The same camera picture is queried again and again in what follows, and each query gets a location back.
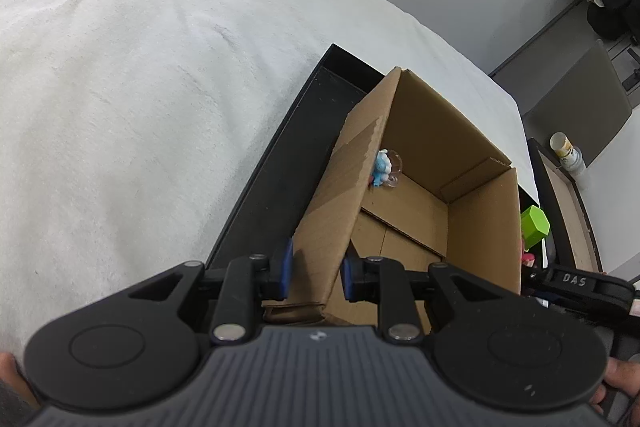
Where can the black tray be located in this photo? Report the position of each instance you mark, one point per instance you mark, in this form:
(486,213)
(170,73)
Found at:
(300,132)

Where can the grey leaning panel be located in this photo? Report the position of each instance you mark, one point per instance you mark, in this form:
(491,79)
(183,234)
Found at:
(580,107)

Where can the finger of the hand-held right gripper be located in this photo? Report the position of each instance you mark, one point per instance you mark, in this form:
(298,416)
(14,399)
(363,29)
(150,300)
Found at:
(535,282)

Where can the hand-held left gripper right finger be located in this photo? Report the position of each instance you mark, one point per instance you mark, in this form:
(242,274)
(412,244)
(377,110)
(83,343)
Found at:
(348,279)

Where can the black framed board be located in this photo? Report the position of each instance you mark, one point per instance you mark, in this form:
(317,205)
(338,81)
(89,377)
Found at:
(565,207)

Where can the pink doll figure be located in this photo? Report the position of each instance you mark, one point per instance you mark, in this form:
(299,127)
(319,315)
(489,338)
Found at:
(527,259)

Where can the person's left forearm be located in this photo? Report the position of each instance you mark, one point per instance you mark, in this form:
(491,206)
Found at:
(7,372)

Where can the green hexagonal toy box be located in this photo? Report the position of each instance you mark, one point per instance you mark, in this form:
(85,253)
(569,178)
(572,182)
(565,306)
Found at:
(535,227)

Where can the black door lock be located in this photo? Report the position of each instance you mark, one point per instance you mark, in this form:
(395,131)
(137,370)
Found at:
(631,78)

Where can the brown cardboard box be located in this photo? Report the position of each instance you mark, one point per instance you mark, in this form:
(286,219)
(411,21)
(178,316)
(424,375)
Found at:
(425,132)

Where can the person's right hand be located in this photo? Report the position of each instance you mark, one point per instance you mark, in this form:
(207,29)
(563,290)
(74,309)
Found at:
(625,374)

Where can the grey door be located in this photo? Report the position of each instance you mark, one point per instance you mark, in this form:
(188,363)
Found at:
(565,42)

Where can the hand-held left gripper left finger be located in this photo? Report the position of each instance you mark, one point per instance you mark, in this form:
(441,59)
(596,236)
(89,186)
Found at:
(286,269)

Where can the blue toy figure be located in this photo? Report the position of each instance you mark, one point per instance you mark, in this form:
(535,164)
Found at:
(382,164)

